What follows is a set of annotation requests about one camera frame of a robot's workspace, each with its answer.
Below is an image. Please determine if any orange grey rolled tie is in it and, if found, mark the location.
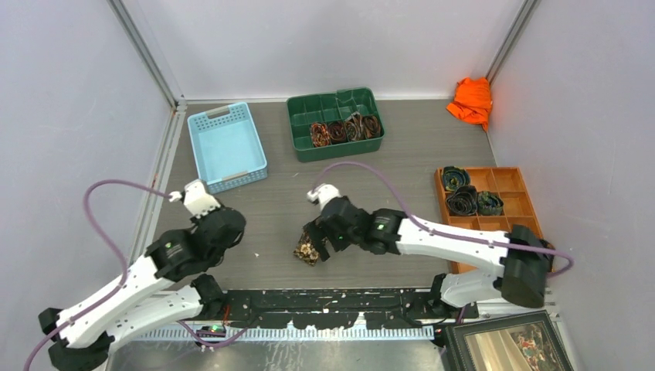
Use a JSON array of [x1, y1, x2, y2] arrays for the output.
[[344, 111, 365, 141]]

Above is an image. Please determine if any blue green rolled tie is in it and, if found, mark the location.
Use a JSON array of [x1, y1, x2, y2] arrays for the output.
[[441, 166, 470, 192]]

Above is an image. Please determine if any orange cloth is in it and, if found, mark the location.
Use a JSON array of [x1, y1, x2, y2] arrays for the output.
[[446, 77, 493, 132]]

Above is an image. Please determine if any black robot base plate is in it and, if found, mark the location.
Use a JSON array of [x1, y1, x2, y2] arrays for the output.
[[193, 288, 460, 330]]

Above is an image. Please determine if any brown floral tie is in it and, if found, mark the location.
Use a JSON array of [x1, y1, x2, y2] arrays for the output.
[[293, 231, 321, 267]]

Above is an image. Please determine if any multicolour rolled tie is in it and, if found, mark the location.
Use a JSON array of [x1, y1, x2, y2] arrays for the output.
[[310, 122, 331, 148]]

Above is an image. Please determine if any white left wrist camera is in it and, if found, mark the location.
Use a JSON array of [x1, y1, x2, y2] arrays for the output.
[[168, 179, 222, 220]]

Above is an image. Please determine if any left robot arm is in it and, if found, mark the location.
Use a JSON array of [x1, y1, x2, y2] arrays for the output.
[[39, 206, 246, 370]]

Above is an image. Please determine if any light blue plastic basket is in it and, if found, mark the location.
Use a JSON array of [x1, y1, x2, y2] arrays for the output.
[[187, 102, 268, 194]]

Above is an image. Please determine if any framed picture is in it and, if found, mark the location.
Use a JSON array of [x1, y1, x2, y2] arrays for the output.
[[436, 310, 574, 371]]

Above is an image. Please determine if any dark grey rolled tie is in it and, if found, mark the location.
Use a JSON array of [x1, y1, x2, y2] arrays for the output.
[[446, 185, 478, 216]]

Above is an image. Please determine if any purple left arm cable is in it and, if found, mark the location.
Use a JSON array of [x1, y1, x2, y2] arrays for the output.
[[22, 179, 257, 371]]

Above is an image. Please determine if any green divided plastic bin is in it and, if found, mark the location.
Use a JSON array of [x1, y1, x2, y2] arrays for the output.
[[287, 87, 385, 162]]

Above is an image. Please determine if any dark red rolled tie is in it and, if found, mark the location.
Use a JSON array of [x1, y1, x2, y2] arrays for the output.
[[327, 121, 348, 145]]

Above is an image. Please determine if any brown rolled tie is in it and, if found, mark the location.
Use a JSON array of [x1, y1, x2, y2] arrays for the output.
[[361, 114, 382, 139]]

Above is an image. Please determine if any dark teal rolled tie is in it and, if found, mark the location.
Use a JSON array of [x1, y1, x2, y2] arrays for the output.
[[476, 191, 504, 216]]

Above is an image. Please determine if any orange wooden divided tray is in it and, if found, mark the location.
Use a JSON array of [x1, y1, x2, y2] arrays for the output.
[[434, 165, 553, 249]]

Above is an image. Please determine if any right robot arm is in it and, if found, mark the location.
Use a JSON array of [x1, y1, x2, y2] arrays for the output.
[[308, 193, 551, 318]]

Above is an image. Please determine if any black rolled tie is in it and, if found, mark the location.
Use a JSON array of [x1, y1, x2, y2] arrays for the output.
[[537, 238, 557, 272]]

